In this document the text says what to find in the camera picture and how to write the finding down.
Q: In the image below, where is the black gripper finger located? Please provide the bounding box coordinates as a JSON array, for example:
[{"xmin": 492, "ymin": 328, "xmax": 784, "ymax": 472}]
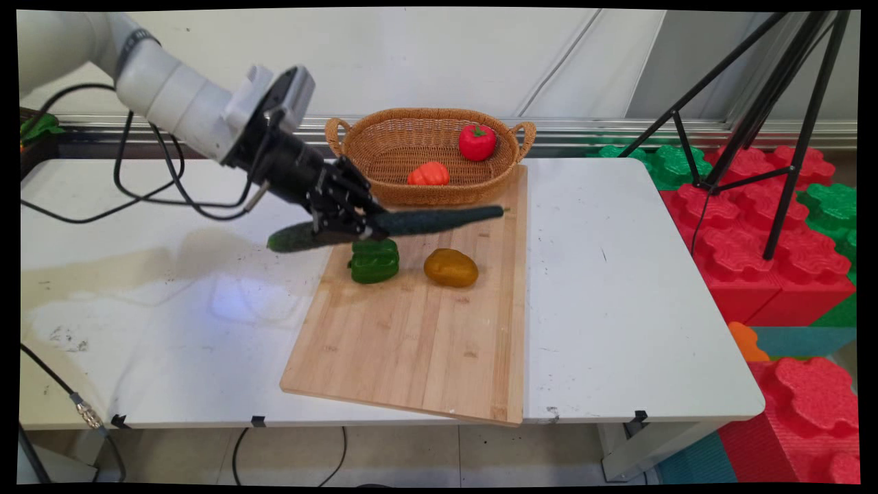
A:
[
  {"xmin": 307, "ymin": 196, "xmax": 377, "ymax": 245},
  {"xmin": 322, "ymin": 155, "xmax": 386, "ymax": 216}
]

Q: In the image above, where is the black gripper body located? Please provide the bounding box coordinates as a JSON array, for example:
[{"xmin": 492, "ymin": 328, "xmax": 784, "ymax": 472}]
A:
[{"xmin": 225, "ymin": 122, "xmax": 334, "ymax": 215}]

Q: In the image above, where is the long dark green cucumber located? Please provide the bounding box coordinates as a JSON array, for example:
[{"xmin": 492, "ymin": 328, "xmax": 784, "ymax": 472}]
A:
[{"xmin": 267, "ymin": 205, "xmax": 510, "ymax": 254}]

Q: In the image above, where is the green bell pepper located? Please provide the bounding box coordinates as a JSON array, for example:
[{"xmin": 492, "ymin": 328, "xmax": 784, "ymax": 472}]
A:
[{"xmin": 348, "ymin": 237, "xmax": 401, "ymax": 285}]

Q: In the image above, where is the woven wicker basket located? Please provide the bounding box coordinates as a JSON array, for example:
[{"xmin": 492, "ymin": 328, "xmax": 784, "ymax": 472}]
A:
[{"xmin": 324, "ymin": 107, "xmax": 537, "ymax": 209}]

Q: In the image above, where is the orange bell pepper toy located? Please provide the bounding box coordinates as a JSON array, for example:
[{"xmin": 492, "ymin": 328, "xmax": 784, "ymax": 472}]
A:
[{"xmin": 407, "ymin": 161, "xmax": 451, "ymax": 187}]

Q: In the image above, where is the yellow-brown potato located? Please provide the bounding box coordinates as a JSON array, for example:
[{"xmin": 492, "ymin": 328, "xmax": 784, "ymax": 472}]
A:
[{"xmin": 423, "ymin": 248, "xmax": 480, "ymax": 289}]

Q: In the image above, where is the red tomato toy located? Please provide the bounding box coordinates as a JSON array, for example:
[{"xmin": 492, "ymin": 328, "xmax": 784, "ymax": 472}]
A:
[{"xmin": 458, "ymin": 123, "xmax": 497, "ymax": 163}]

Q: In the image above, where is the wooden cutting board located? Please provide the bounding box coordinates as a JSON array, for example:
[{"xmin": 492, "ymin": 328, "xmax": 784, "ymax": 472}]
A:
[{"xmin": 280, "ymin": 163, "xmax": 529, "ymax": 427}]

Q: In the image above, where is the green leafy toy vegetable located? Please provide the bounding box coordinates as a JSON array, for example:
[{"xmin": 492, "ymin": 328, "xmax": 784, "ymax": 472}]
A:
[{"xmin": 20, "ymin": 113, "xmax": 67, "ymax": 149}]

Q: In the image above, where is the green foam block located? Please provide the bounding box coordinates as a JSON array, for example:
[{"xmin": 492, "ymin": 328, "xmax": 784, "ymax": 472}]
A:
[
  {"xmin": 796, "ymin": 181, "xmax": 859, "ymax": 286},
  {"xmin": 585, "ymin": 143, "xmax": 715, "ymax": 192}
]

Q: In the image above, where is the white table leg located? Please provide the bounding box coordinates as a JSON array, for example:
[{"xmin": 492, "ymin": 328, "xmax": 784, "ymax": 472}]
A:
[{"xmin": 596, "ymin": 419, "xmax": 722, "ymax": 483}]

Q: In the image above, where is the large red foam block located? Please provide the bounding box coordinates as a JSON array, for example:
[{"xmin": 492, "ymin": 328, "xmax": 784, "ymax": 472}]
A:
[{"xmin": 657, "ymin": 143, "xmax": 858, "ymax": 327}]

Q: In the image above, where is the orange foam block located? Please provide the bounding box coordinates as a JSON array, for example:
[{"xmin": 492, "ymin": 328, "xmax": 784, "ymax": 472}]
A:
[{"xmin": 727, "ymin": 320, "xmax": 771, "ymax": 363}]

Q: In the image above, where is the teal foam mat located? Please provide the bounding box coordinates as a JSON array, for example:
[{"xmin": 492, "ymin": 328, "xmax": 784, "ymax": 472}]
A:
[{"xmin": 750, "ymin": 325, "xmax": 858, "ymax": 359}]

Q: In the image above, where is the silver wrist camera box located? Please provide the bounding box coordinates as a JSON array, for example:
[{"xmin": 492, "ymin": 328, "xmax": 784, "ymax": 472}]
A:
[{"xmin": 263, "ymin": 64, "xmax": 317, "ymax": 134}]

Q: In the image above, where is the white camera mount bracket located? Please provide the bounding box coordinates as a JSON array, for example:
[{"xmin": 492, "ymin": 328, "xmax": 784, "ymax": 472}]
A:
[{"xmin": 221, "ymin": 64, "xmax": 276, "ymax": 132}]

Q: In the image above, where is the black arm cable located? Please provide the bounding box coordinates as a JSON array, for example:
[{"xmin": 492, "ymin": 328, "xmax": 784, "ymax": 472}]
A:
[{"xmin": 21, "ymin": 84, "xmax": 272, "ymax": 225}]

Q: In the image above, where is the black cable under table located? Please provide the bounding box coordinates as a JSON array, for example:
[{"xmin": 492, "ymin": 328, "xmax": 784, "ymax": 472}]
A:
[{"xmin": 231, "ymin": 426, "xmax": 348, "ymax": 489}]

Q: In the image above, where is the black cable with metal connector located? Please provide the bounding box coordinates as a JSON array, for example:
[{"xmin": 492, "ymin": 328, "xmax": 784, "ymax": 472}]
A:
[{"xmin": 21, "ymin": 342, "xmax": 128, "ymax": 484}]

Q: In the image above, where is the thick black cable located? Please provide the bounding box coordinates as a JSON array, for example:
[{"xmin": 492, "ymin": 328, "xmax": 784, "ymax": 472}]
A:
[{"xmin": 19, "ymin": 424, "xmax": 53, "ymax": 485}]

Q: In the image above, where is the black camera tripod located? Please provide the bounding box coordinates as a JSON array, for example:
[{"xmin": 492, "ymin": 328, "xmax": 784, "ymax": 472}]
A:
[{"xmin": 617, "ymin": 10, "xmax": 853, "ymax": 262}]

